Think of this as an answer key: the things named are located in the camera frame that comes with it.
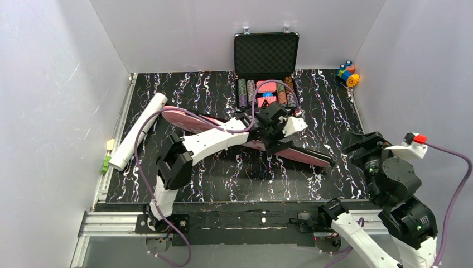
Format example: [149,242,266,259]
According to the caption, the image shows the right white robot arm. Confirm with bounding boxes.
[316,131,438,267]

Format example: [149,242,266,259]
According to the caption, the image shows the pink racket bag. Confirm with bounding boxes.
[161,109,335,168]

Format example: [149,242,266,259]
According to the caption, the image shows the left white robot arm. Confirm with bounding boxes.
[149,103,306,221]

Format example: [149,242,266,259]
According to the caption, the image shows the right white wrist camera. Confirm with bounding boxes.
[385,132,428,160]

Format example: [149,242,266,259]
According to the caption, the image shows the colourful toy blocks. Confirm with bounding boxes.
[336,60,360,88]

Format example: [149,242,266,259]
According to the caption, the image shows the white shuttlecock tube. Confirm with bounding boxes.
[109,93,168,171]

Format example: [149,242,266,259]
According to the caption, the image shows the black poker chip case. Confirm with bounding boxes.
[234,32,300,111]

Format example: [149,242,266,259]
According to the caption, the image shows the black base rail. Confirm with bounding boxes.
[79,201,324,246]

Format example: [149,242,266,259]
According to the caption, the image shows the green clip on rail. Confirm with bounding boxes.
[101,155,111,174]

